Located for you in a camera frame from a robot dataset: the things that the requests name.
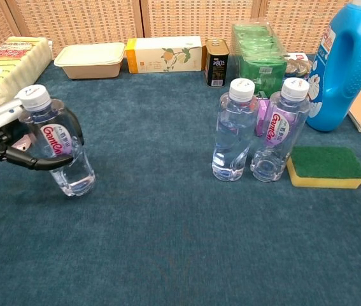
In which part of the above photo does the white orange carton box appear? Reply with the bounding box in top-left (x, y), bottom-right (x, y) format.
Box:
top-left (125, 35), bottom-right (203, 75)

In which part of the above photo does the clear unlabelled water bottle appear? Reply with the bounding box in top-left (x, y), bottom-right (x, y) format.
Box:
top-left (211, 77), bottom-right (259, 182)

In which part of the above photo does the small snack pack red label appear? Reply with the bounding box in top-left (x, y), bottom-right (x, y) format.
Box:
top-left (283, 52), bottom-right (313, 79)

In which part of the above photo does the purple wrapped packet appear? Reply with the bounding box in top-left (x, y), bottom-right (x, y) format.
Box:
top-left (255, 98), bottom-right (276, 137)

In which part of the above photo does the clear box of green packets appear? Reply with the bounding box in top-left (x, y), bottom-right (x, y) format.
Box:
top-left (232, 22), bottom-right (288, 98)

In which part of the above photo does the woven wooden folding screen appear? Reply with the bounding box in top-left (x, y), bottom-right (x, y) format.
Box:
top-left (0, 0), bottom-right (361, 61)

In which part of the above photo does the beige lidded food container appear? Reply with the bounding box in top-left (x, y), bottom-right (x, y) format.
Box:
top-left (53, 41), bottom-right (126, 80)

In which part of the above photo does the green yellow sponge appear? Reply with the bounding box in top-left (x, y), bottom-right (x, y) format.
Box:
top-left (287, 145), bottom-right (361, 189)

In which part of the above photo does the blue detergent bottle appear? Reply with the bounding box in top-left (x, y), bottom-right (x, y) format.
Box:
top-left (306, 0), bottom-right (361, 133)

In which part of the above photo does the clear Ganten labelled water bottle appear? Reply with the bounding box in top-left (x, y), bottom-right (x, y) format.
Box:
top-left (250, 76), bottom-right (311, 183)
top-left (14, 84), bottom-right (97, 197)

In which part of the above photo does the yellow cloth pack in plastic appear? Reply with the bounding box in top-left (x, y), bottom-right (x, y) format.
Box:
top-left (0, 36), bottom-right (53, 112)

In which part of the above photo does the black and gold tin can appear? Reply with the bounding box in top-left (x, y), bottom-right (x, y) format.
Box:
top-left (204, 38), bottom-right (230, 88)

